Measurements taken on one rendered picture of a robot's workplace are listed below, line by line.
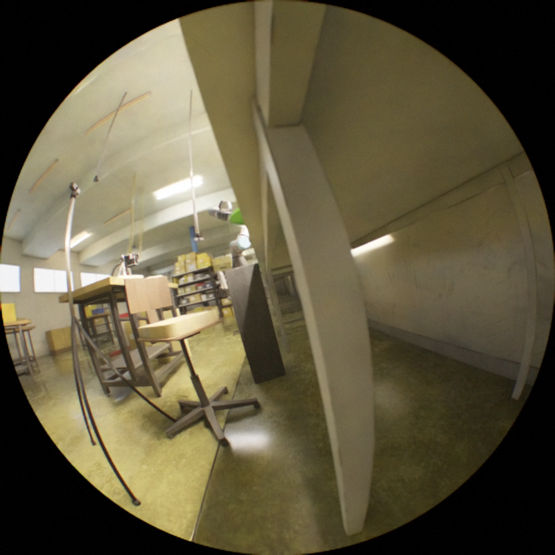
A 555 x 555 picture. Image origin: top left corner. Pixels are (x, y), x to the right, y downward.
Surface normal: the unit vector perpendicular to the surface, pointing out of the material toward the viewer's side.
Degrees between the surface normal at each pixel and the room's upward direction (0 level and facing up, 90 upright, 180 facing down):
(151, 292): 90
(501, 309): 90
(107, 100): 180
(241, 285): 90
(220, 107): 180
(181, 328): 90
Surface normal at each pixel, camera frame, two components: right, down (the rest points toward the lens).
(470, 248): -0.97, 0.23
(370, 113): 0.23, 0.97
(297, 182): 0.05, -0.04
